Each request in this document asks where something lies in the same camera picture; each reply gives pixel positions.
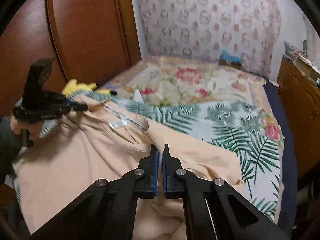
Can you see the wooden cabinet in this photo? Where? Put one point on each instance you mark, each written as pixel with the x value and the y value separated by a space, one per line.
pixel 300 105

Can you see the blue cloth on box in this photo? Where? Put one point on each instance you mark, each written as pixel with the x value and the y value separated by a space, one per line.
pixel 230 57

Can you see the leaf print blanket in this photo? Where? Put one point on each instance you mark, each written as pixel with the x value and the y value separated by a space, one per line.
pixel 225 135

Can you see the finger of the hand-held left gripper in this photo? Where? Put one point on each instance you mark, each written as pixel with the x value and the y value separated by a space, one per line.
pixel 77 108
pixel 75 102

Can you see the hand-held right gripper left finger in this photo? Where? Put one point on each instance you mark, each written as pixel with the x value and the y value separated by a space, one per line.
pixel 155 170

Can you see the floral blanket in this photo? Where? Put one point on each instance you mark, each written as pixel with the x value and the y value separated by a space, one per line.
pixel 180 80

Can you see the yellow plush toy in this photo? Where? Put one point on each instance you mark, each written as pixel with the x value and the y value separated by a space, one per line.
pixel 73 86

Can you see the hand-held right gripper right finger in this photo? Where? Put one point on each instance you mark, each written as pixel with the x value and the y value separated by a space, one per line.
pixel 164 175

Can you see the floral cushion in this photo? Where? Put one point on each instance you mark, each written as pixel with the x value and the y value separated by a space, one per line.
pixel 292 48

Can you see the person's left hand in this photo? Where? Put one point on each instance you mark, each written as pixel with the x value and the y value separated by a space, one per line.
pixel 16 127

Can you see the peach printed T-shirt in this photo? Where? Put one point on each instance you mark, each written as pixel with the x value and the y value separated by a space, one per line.
pixel 75 160

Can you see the circle patterned curtain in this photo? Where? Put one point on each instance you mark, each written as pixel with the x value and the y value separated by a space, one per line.
pixel 200 22

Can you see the cardboard box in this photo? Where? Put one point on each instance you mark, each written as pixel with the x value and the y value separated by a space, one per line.
pixel 306 66

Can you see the brown louvered wardrobe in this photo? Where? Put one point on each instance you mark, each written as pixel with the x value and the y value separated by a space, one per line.
pixel 87 30

